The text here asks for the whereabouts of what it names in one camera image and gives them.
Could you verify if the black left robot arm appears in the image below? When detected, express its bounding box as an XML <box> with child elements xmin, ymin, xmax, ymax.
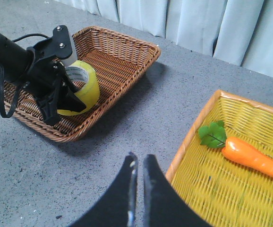
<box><xmin>0</xmin><ymin>25</ymin><xmax>86</xmax><ymax>126</ymax></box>

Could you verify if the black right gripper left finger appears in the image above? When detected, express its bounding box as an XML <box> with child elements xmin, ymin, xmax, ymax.
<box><xmin>70</xmin><ymin>152</ymin><xmax>138</xmax><ymax>227</ymax></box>

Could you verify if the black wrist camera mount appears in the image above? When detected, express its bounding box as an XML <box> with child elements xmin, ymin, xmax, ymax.
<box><xmin>52</xmin><ymin>25</ymin><xmax>77</xmax><ymax>67</ymax></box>

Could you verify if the black cable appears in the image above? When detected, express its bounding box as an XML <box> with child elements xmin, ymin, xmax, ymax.
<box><xmin>0</xmin><ymin>33</ymin><xmax>50</xmax><ymax>119</ymax></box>

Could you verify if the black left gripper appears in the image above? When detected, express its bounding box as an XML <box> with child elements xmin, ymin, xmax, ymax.
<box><xmin>23</xmin><ymin>40</ymin><xmax>87</xmax><ymax>126</ymax></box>

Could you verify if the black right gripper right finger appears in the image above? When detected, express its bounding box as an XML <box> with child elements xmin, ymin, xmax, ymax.
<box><xmin>143</xmin><ymin>154</ymin><xmax>210</xmax><ymax>227</ymax></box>

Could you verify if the yellow wicker basket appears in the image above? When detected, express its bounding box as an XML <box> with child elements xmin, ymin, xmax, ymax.
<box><xmin>166</xmin><ymin>90</ymin><xmax>273</xmax><ymax>227</ymax></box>

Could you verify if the white curtain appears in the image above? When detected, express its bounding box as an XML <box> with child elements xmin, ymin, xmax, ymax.
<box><xmin>65</xmin><ymin>0</ymin><xmax>273</xmax><ymax>77</ymax></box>

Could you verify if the yellow tape roll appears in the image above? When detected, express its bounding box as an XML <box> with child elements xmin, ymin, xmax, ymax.
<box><xmin>57</xmin><ymin>60</ymin><xmax>100</xmax><ymax>116</ymax></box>

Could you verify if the orange plastic carrot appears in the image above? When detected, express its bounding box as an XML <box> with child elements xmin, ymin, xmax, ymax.
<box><xmin>197</xmin><ymin>121</ymin><xmax>273</xmax><ymax>178</ymax></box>

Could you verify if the brown wicker basket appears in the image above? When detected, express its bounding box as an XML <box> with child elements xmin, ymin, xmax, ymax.
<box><xmin>12</xmin><ymin>26</ymin><xmax>160</xmax><ymax>142</ymax></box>

